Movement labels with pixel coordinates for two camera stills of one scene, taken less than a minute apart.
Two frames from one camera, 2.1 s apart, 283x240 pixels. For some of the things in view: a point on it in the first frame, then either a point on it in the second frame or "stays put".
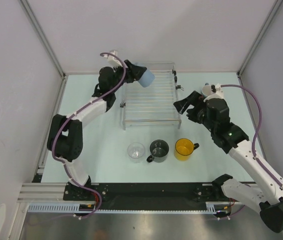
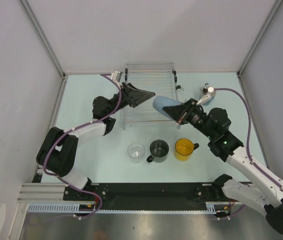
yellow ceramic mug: x=184 y=148 stays put
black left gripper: x=135 y=73 → x=134 y=96
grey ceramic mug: x=159 y=149 stays put
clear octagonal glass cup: x=136 y=151 stays put
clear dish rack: x=156 y=105 stays put
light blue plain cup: x=147 y=79 → x=159 y=102
